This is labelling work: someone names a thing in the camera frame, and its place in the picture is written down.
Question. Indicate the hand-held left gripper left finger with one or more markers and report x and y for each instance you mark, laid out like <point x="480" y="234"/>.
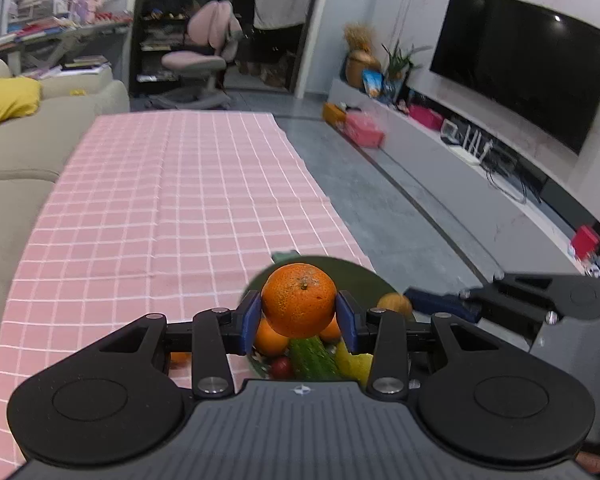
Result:
<point x="247" y="322"/>

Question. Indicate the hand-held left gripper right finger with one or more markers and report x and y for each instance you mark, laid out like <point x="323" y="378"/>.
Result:
<point x="347" y="322"/>

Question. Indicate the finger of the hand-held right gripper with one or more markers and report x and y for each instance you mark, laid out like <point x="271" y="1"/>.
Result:
<point x="440" y="302"/>

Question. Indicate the orange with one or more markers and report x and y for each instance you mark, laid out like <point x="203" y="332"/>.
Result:
<point x="180" y="358"/>
<point x="269" y="340"/>
<point x="300" y="300"/>
<point x="331" y="333"/>

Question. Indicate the yellow-green guava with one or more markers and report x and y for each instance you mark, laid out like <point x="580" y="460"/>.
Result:
<point x="352" y="365"/>

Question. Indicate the small brown fruit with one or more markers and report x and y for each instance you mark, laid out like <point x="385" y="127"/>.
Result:
<point x="395" y="305"/>

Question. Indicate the green colander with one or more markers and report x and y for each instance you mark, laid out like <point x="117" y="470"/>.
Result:
<point x="360" y="277"/>

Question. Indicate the green cucumber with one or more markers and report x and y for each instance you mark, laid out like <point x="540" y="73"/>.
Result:
<point x="312" y="360"/>

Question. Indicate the small red fruit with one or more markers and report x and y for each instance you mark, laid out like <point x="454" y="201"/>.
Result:
<point x="281" y="369"/>

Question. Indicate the red box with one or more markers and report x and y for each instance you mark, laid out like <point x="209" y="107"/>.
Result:
<point x="586" y="242"/>

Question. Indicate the grey television cabinet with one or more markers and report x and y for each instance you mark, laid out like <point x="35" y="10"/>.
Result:
<point x="455" y="195"/>

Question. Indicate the white router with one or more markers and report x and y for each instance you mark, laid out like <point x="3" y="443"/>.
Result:
<point x="472" y="152"/>

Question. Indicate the pink checked tablecloth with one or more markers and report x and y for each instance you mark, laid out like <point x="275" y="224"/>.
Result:
<point x="155" y="200"/>

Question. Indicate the magenta box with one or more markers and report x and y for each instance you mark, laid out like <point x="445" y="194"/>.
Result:
<point x="426" y="117"/>

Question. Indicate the pink box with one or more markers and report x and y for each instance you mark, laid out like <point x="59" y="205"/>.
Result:
<point x="364" y="130"/>

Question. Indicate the orange box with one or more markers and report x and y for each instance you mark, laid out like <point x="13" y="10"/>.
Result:
<point x="334" y="115"/>

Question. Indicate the blue snack bag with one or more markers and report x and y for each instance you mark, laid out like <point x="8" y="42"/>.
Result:
<point x="373" y="84"/>

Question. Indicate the black television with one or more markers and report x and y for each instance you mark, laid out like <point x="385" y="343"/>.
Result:
<point x="520" y="65"/>

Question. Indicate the green potted plant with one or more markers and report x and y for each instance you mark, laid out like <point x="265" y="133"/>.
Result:
<point x="400" y="62"/>

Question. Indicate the golden vase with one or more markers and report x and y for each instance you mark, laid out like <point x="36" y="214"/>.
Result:
<point x="361" y="67"/>

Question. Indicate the black framed glass door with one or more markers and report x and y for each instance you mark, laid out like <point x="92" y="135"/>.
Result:
<point x="310" y="60"/>

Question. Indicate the dried flowers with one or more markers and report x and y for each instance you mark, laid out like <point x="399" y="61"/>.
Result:
<point x="359" y="37"/>

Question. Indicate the beige sofa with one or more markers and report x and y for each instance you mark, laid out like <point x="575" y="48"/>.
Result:
<point x="25" y="155"/>

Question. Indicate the pink office chair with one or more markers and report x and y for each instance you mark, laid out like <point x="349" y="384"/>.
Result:
<point x="210" y="25"/>

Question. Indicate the black shelf unit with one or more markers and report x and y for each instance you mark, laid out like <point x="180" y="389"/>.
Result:
<point x="155" y="35"/>

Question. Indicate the yellow pillow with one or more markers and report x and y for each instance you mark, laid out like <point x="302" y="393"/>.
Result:
<point x="5" y="102"/>

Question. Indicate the grey study desk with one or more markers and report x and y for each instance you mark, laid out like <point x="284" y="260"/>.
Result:
<point x="80" y="32"/>

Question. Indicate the pink plush toy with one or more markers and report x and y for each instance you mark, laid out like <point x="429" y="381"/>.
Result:
<point x="95" y="5"/>

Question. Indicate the stack of books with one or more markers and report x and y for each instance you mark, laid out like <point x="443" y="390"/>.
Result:
<point x="30" y="32"/>

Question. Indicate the white desk organizer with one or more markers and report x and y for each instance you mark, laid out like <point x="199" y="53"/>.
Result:
<point x="30" y="2"/>

